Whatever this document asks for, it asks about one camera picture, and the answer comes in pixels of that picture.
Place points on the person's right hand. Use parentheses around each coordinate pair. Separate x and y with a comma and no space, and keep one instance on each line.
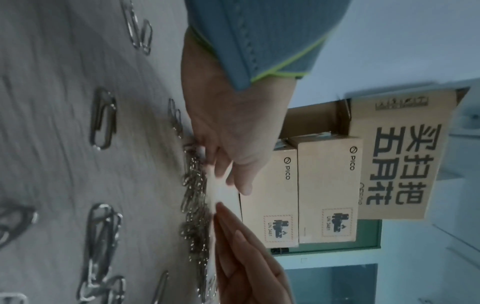
(249,267)

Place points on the person's left hand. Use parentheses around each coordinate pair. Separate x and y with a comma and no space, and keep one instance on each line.
(232,118)

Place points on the white paper box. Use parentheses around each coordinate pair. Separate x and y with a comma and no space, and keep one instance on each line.
(221,193)

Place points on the small brown cardboard box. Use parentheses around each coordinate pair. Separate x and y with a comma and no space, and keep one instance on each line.
(326,190)
(273,204)

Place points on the open plain cardboard box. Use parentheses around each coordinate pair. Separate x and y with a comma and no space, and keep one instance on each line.
(311,118)

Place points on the pile of silver paper clips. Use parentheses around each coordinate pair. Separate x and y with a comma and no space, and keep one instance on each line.
(197,207)

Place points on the glass panel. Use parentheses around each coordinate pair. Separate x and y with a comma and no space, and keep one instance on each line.
(330,285)

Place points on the large cardboard box black print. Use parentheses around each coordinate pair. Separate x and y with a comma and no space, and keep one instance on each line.
(405,154)

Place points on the green cabinet frame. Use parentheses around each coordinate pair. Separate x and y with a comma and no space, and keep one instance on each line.
(337,246)

